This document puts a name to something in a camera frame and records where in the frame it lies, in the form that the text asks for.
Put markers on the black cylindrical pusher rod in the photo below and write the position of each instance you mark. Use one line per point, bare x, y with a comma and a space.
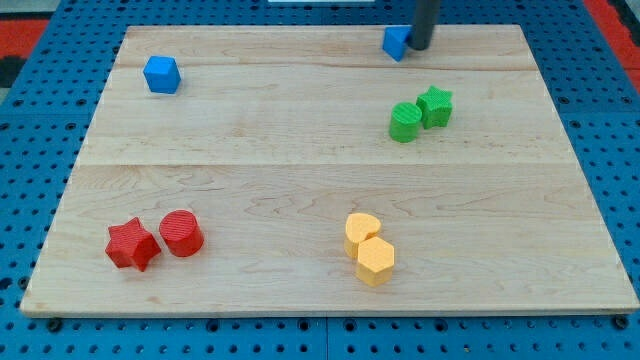
425, 18

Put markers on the blue cube block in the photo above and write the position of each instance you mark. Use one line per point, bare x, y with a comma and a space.
162, 74

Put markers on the green star block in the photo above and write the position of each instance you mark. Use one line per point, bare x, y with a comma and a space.
436, 107

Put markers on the red star block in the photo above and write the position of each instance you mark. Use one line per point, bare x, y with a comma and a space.
131, 245

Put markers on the yellow hexagon block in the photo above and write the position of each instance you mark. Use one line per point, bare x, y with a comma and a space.
375, 261

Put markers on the blue triangular prism block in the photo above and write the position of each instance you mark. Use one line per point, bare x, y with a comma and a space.
394, 41

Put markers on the yellow heart block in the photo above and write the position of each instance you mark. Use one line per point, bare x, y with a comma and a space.
359, 227

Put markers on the green cylinder block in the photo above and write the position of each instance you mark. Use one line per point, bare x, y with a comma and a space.
405, 122

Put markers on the light wooden board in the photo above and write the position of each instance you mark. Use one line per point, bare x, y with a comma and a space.
277, 133

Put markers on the red cylinder block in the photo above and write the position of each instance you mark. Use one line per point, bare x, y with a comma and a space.
181, 232

